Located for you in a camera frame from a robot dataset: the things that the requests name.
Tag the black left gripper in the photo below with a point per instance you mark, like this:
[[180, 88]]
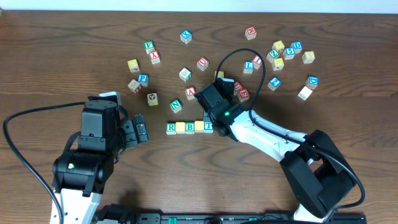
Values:
[[140, 127]]

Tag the blue T block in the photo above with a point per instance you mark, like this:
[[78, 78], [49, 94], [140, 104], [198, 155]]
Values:
[[208, 127]]

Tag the green B block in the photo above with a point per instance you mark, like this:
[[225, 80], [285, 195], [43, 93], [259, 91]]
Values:
[[189, 128]]

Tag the yellow O block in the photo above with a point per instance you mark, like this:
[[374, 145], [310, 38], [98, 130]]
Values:
[[180, 127]]

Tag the green R block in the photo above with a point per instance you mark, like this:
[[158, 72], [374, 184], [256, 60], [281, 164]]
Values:
[[170, 128]]

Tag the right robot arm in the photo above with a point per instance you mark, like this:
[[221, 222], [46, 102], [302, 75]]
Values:
[[316, 170]]

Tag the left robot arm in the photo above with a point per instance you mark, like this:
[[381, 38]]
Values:
[[89, 156]]

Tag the red A block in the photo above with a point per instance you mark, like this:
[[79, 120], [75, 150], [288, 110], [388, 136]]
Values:
[[190, 93]]

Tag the green N block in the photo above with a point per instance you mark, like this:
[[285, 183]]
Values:
[[176, 106]]

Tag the yellow picture block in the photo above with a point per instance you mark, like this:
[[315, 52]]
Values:
[[152, 99]]

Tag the red E block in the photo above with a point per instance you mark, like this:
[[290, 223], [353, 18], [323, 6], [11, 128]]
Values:
[[243, 95]]

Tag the red U block lower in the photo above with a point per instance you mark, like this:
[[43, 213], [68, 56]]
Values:
[[237, 87]]

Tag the red u block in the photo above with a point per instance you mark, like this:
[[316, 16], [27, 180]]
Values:
[[237, 87], [202, 63]]

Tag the plain wood red-sided block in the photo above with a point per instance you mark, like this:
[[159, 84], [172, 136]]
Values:
[[134, 86]]

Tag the plain wood green-sided block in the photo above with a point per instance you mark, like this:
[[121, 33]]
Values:
[[185, 74]]

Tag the red U block upper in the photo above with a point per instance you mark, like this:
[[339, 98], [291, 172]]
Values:
[[202, 63]]

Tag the blue P block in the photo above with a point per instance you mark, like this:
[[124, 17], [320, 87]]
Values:
[[143, 79]]

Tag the blue L block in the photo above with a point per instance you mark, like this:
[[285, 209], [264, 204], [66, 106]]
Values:
[[248, 67]]

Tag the red I block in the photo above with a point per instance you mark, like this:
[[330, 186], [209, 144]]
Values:
[[257, 62]]

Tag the blue 2 block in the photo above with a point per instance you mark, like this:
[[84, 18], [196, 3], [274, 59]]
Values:
[[274, 83]]

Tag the blue X block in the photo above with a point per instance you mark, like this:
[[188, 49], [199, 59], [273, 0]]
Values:
[[186, 36]]

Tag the green F block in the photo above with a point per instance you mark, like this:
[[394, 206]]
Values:
[[149, 46]]

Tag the yellow block below Z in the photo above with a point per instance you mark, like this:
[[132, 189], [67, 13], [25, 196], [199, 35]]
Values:
[[277, 64]]

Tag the green Z block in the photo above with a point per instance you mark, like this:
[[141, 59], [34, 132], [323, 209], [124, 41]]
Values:
[[272, 55]]

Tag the red H block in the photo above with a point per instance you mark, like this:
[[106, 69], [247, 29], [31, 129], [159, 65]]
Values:
[[250, 33]]

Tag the plain wood block right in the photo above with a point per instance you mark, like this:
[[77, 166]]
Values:
[[305, 93]]

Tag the blue 5 block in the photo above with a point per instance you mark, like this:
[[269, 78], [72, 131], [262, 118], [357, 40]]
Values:
[[288, 53]]

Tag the blue D block lower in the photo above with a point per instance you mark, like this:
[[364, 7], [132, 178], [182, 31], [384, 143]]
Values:
[[312, 82]]

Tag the blue d block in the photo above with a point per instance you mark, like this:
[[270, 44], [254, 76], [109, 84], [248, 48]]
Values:
[[312, 82], [297, 46]]

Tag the blue D block upper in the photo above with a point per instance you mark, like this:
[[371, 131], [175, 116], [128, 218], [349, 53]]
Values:
[[297, 46]]

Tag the yellow 8 block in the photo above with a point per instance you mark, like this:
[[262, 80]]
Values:
[[308, 57]]

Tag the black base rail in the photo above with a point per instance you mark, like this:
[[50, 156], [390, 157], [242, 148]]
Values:
[[119, 214]]

